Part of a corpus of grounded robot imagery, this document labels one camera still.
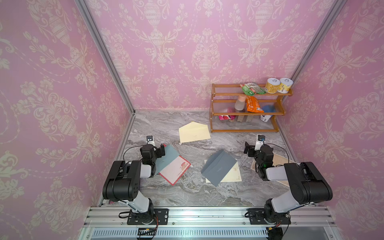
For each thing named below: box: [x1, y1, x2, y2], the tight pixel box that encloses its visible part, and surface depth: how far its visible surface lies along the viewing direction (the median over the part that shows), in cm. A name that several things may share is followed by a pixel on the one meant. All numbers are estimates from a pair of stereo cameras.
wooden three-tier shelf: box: [210, 83, 294, 133], surface depth 109 cm
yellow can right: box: [277, 77, 294, 94], surface depth 91 cm
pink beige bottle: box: [234, 95, 246, 111], surface depth 99 cm
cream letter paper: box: [204, 159, 242, 183], surface depth 89 cm
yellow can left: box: [264, 77, 281, 94], surface depth 91 cm
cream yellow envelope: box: [178, 121, 211, 143], surface depth 111 cm
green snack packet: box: [240, 82, 266, 96], surface depth 91 cm
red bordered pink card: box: [158, 155, 192, 186], surface depth 94 cm
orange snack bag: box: [245, 95, 265, 113], surface depth 101 cm
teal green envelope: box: [155, 146, 180, 175], surface depth 96 cm
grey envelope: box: [201, 150, 238, 187], surface depth 94 cm
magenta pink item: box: [218, 115, 236, 121], surface depth 109 cm
